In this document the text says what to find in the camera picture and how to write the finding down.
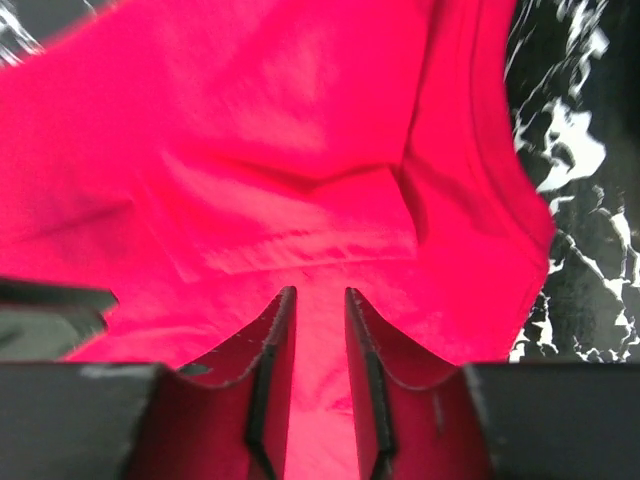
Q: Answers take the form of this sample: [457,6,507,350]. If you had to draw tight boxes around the black marbled table mat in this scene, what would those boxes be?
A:
[1,1,639,362]

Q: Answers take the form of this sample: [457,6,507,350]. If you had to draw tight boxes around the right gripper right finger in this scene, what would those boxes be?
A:
[345,288,463,479]

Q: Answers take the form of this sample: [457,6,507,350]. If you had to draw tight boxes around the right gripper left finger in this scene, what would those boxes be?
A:
[178,286,297,479]

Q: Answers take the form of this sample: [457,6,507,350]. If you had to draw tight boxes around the red t-shirt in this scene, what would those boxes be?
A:
[1,1,554,479]

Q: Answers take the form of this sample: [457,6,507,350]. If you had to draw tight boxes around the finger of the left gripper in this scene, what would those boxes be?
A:
[1,277,118,362]

